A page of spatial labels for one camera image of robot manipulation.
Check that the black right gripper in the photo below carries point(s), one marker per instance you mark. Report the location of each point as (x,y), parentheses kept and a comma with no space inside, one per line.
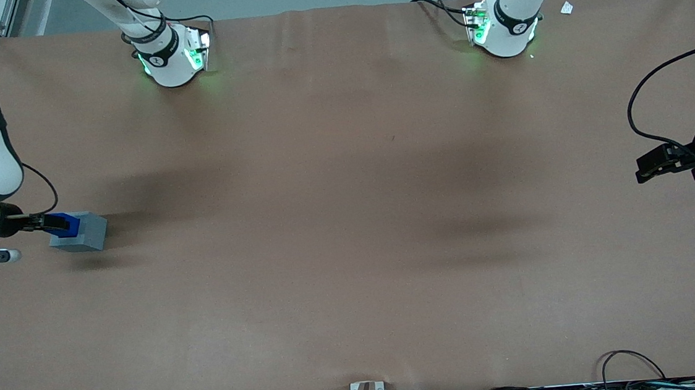
(12,226)

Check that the blue block part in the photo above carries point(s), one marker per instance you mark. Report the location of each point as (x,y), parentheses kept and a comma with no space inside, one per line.
(72,224)

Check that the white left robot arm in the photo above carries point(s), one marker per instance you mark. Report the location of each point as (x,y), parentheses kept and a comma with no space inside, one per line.
(508,27)

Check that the gray square base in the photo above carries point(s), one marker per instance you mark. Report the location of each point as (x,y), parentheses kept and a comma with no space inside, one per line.
(87,237)

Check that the white paper scrap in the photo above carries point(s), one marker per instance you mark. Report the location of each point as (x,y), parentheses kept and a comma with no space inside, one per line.
(566,8)

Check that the brown table cover sheet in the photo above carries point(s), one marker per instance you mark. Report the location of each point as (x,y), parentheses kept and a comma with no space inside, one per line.
(352,250)

